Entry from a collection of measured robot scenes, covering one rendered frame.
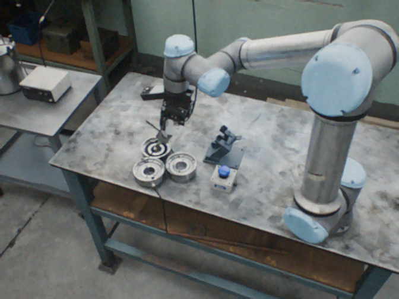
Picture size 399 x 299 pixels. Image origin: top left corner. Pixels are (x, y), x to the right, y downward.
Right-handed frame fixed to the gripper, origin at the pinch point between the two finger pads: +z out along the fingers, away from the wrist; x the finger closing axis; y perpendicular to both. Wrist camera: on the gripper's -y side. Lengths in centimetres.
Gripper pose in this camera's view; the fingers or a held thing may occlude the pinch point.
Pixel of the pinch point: (166, 130)
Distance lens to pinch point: 126.2
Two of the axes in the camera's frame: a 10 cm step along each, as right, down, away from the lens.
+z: -1.1, 6.5, 7.6
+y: 9.2, 3.5, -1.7
